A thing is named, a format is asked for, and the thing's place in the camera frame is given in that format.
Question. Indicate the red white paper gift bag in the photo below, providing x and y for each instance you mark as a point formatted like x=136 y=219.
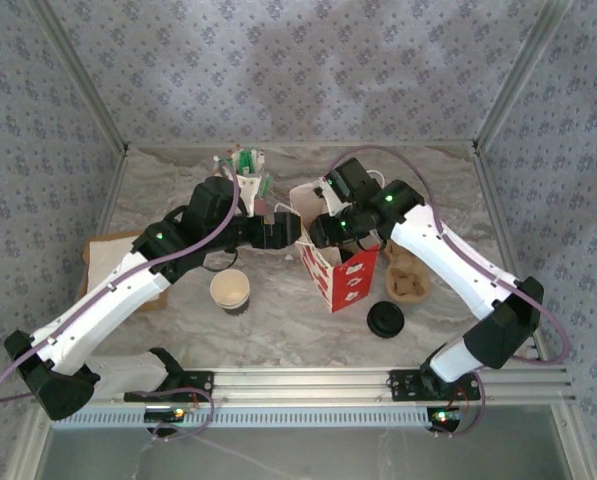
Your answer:
x=353 y=287

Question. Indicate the white paper napkin stack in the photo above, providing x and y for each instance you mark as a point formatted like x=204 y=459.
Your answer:
x=108 y=260

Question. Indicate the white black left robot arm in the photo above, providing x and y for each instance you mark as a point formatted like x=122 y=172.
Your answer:
x=103 y=305

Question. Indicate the grey metal sheet panel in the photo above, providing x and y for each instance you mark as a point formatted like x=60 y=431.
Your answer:
x=378 y=455

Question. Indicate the wide aluminium mounting rail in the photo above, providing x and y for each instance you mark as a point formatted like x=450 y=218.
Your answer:
x=303 y=385

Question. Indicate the pale brown stick packet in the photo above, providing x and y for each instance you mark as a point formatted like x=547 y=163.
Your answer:
x=219 y=167

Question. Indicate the circuit board with LEDs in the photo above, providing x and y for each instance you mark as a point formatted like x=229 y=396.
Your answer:
x=443 y=416
x=178 y=414

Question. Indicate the black cup lid stack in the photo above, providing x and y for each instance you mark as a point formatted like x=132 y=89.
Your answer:
x=384 y=319

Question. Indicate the aluminium corner post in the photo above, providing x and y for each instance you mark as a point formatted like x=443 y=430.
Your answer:
x=88 y=80
x=515 y=80

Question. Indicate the aluminium table side rail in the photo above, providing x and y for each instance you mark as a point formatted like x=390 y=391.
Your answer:
x=501 y=230
x=102 y=230

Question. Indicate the brown pulp cup carrier stack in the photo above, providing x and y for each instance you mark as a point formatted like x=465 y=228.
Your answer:
x=405 y=285

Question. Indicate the green white stick packet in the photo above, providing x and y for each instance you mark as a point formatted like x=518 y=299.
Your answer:
x=243 y=161

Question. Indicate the thin aluminium table edge rail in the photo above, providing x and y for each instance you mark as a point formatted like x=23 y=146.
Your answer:
x=428 y=144

